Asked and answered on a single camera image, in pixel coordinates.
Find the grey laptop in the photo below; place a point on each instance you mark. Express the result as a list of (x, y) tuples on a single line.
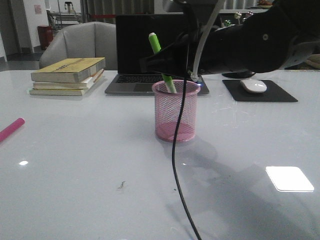
[(132, 44)]

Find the fruit bowl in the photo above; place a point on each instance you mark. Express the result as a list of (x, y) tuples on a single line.
[(264, 3)]

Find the pink mesh pen holder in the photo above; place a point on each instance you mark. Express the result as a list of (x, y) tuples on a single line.
[(167, 107)]

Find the left grey armchair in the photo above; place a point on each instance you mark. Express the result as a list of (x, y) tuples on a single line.
[(85, 40)]

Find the brown sofa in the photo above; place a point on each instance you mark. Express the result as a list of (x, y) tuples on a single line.
[(311, 63)]

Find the white computer mouse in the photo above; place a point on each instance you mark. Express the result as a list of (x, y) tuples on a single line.
[(253, 86)]

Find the bottom yellow book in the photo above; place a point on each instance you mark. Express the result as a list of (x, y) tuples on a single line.
[(58, 92)]

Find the yellow book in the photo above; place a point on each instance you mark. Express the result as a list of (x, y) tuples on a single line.
[(70, 70), (58, 92)]

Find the metal trolley table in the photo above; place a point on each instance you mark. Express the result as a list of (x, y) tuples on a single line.
[(59, 20)]

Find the red barrier belt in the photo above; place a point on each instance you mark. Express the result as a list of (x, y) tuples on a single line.
[(102, 16)]

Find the black mouse pad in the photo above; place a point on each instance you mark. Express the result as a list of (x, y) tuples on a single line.
[(274, 93)]

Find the ferris wheel desk toy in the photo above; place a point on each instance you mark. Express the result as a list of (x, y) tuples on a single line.
[(247, 73)]

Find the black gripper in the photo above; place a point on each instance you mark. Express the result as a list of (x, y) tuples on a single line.
[(180, 58)]

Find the pink marker pen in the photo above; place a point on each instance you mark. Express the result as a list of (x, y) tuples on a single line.
[(10, 129)]

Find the red bin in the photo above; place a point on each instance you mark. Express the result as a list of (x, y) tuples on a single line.
[(45, 34)]

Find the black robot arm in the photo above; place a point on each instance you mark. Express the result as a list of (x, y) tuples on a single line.
[(283, 36)]

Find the yellow top book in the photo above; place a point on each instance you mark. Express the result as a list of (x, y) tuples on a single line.
[(70, 70)]

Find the green marker pen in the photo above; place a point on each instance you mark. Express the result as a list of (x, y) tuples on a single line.
[(155, 45)]

